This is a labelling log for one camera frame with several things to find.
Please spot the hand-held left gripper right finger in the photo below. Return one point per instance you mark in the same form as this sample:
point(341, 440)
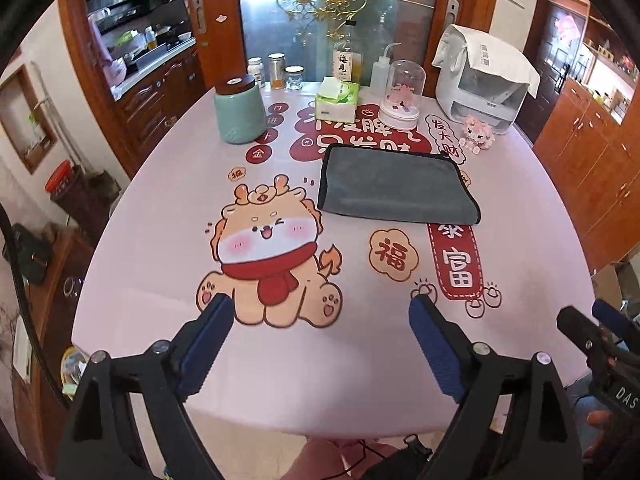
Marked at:
point(434, 355)

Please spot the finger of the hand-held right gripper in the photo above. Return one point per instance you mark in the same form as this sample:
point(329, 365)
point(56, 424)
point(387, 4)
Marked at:
point(580, 327)
point(614, 316)

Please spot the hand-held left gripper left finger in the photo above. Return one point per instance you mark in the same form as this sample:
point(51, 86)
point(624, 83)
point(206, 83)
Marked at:
point(202, 355)

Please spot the grey towel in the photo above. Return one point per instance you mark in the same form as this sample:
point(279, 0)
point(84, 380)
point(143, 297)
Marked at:
point(395, 182)

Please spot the cardboard box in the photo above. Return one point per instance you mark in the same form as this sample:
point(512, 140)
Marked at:
point(612, 280)

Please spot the pink printed tablecloth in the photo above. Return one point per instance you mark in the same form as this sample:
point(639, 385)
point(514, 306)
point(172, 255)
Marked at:
point(310, 360)

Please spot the wooden cabinet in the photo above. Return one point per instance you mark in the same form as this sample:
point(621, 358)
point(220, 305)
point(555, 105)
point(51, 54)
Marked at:
point(585, 160)

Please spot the pink block toy figure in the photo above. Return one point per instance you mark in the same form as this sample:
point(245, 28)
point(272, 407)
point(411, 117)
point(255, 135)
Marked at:
point(478, 134)

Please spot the red bucket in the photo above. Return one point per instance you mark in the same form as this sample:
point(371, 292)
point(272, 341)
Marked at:
point(60, 176)

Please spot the teal ceramic jar wooden lid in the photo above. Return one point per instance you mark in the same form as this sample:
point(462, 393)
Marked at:
point(241, 112)

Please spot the white countertop appliance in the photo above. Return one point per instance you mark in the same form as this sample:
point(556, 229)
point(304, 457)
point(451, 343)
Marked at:
point(477, 100)

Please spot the glass dome pink ornament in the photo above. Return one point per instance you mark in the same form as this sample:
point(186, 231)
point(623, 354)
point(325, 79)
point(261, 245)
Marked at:
point(400, 100)

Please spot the green tissue pack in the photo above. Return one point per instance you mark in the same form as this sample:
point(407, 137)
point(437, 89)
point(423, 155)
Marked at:
point(336, 100)

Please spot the white pill bottle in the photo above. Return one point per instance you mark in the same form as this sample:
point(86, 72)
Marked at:
point(256, 74)

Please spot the clear squeeze wash bottle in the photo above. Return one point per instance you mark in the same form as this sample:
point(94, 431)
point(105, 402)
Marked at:
point(382, 71)

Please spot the white cloth appliance cover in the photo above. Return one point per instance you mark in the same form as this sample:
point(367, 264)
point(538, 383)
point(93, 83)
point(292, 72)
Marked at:
point(487, 52)

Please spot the small glass jar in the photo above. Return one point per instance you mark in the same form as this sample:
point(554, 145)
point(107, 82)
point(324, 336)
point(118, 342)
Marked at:
point(294, 79)

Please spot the metal tin canister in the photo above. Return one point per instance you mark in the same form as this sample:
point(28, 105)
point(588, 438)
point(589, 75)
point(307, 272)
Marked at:
point(277, 72)

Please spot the wooden framed window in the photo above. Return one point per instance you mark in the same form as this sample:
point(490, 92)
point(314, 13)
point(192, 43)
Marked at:
point(27, 120)

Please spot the glass liquor bottle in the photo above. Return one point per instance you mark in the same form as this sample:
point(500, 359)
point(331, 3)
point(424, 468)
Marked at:
point(347, 60)

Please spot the pink hanging cloth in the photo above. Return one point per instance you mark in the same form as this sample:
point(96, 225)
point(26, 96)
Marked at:
point(107, 55)

